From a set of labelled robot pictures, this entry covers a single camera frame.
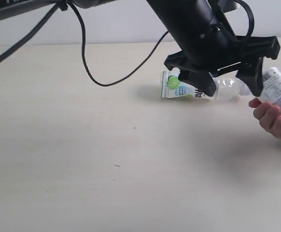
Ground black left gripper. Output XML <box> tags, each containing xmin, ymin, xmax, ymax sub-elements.
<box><xmin>164</xmin><ymin>25</ymin><xmax>281</xmax><ymax>97</ymax></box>

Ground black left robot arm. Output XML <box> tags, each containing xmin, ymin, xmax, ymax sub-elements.
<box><xmin>0</xmin><ymin>0</ymin><xmax>280</xmax><ymax>97</ymax></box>

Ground lime label drink bottle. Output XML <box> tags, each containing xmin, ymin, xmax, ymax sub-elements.
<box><xmin>161</xmin><ymin>71</ymin><xmax>252</xmax><ymax>100</ymax></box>

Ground open human hand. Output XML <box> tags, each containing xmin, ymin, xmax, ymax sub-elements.
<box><xmin>248</xmin><ymin>98</ymin><xmax>281</xmax><ymax>140</ymax></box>

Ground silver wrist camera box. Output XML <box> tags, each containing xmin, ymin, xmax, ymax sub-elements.
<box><xmin>218</xmin><ymin>0</ymin><xmax>240</xmax><ymax>13</ymax></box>

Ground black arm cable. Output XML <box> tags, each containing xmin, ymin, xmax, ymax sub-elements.
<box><xmin>0</xmin><ymin>0</ymin><xmax>255</xmax><ymax>87</ymax></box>

